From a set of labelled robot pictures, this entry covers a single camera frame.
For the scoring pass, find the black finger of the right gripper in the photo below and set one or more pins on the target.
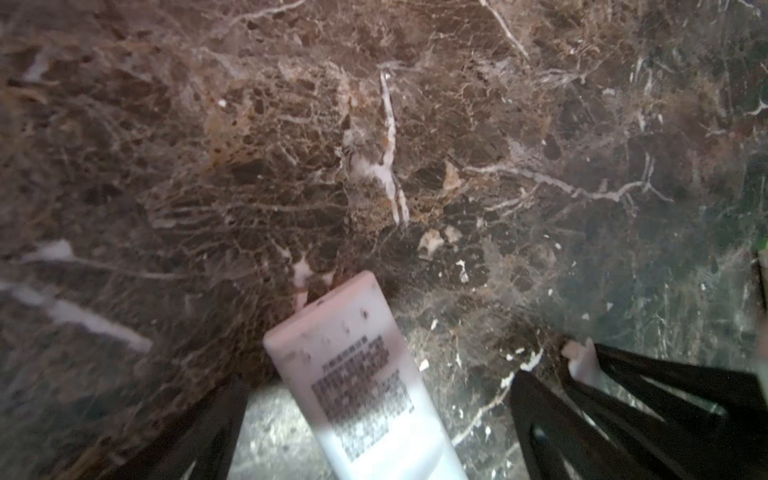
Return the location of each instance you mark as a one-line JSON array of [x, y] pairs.
[[714, 421]]

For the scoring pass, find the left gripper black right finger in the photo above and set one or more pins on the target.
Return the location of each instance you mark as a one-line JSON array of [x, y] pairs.
[[599, 436]]

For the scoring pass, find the small white battery door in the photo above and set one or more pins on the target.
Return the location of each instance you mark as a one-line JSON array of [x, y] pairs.
[[582, 362]]

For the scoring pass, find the white remote control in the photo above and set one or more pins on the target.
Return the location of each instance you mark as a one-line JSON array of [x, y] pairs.
[[348, 367]]

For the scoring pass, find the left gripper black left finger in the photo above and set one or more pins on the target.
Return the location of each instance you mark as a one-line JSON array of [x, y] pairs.
[[200, 442]]

